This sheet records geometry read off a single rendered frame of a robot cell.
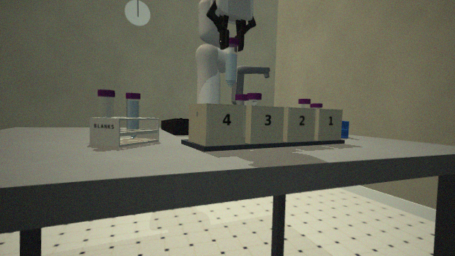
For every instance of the beige bucket adapter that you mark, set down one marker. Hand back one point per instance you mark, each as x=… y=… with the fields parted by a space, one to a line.
x=299 y=124
x=264 y=124
x=328 y=124
x=217 y=124

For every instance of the cream tube rack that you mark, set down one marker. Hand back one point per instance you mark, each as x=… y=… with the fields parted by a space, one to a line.
x=107 y=132

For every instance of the blue tube rack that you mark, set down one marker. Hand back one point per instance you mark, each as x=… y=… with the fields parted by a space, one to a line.
x=344 y=130

